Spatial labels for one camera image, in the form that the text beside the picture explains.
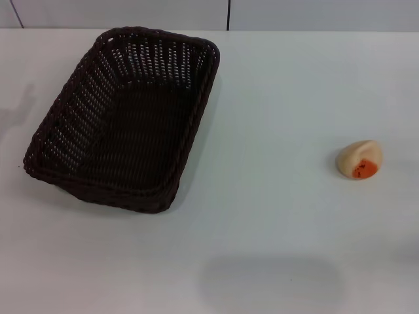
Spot cream bun with orange spot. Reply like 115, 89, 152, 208
336, 139, 382, 181

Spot black woven rectangular basket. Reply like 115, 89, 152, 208
22, 27, 221, 215

